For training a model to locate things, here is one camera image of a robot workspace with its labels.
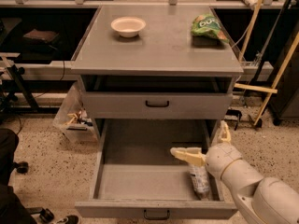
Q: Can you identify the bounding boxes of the closed grey upper drawer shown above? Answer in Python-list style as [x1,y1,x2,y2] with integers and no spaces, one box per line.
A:
[82,92,233,119]

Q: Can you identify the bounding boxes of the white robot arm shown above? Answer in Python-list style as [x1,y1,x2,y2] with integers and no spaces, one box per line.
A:
[170,121,299,224]

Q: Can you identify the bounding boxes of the white paper bowl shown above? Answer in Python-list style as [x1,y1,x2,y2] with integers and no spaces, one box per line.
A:
[111,17,146,38]

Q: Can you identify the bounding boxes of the clear plastic water bottle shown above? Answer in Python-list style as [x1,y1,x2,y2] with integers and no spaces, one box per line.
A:
[189,164,210,200]

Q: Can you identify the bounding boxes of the green snack bag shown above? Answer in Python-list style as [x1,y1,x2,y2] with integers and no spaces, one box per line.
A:
[191,14,229,43]

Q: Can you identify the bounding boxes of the grey drawer cabinet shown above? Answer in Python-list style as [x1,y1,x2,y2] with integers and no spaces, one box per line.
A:
[70,4,245,142]

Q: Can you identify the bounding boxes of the clear plastic storage bin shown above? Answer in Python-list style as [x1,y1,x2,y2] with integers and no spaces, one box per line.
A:
[53,82,97,143]

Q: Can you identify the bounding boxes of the black office chair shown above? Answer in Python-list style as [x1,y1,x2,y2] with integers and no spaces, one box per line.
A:
[0,127,54,224]

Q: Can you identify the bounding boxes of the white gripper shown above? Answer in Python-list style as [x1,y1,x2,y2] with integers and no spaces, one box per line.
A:
[170,120,242,179]

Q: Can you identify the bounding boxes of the dark box on shelf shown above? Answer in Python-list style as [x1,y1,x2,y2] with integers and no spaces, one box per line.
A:
[22,29,59,44]

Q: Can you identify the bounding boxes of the wooden easel frame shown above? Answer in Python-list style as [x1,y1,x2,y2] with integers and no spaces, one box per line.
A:
[233,0,299,127]

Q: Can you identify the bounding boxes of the open grey lower drawer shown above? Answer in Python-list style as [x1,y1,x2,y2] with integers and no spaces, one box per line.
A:
[76,119,236,221]

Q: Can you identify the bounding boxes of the black metal table leg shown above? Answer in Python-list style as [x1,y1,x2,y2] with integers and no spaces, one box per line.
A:
[0,52,39,111]

